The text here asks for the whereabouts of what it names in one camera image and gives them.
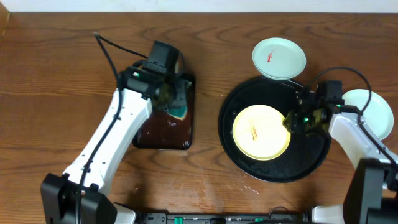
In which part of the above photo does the green yellow sponge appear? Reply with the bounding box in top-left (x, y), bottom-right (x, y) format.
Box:
top-left (167, 105), bottom-right (188, 121)

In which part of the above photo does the yellow plate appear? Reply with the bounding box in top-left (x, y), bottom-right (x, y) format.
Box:
top-left (232, 105), bottom-right (291, 161)

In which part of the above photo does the mint plate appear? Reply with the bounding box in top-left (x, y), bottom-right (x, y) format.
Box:
top-left (252, 37), bottom-right (307, 80)
top-left (343, 89), bottom-right (394, 140)

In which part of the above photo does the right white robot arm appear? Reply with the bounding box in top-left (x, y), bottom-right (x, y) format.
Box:
top-left (283, 105), bottom-right (397, 223)

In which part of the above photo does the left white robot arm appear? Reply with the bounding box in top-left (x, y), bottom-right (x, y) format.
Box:
top-left (40, 66), bottom-right (195, 223)

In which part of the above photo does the round black tray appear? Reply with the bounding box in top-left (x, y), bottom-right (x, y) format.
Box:
top-left (218, 77), bottom-right (331, 183)

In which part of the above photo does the dark brown rectangular tray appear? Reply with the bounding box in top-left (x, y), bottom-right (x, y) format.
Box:
top-left (132, 75), bottom-right (196, 150)

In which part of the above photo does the left black cable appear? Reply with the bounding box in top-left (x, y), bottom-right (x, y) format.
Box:
top-left (74, 31), bottom-right (149, 224)

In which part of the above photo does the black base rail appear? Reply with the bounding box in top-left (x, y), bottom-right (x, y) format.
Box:
top-left (134, 212), bottom-right (311, 224)

